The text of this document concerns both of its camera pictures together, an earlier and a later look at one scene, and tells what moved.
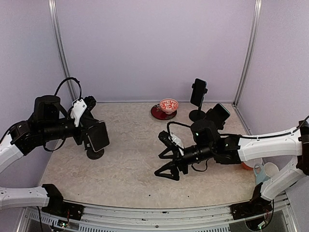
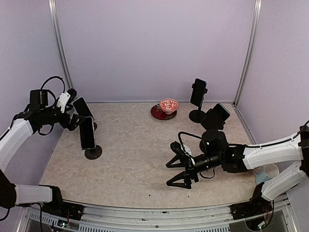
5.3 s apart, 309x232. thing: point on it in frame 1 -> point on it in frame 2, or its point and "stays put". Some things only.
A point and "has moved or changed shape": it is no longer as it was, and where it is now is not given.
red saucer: (158, 113) stays put
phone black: (198, 93) stays put
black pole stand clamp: (199, 114) stays put
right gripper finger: (161, 154) -> (176, 158)
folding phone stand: (91, 153) stays put
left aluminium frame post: (53, 7) stays put
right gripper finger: (171, 166) -> (179, 180)
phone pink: (98, 136) has moved or changed shape
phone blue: (218, 114) stays put
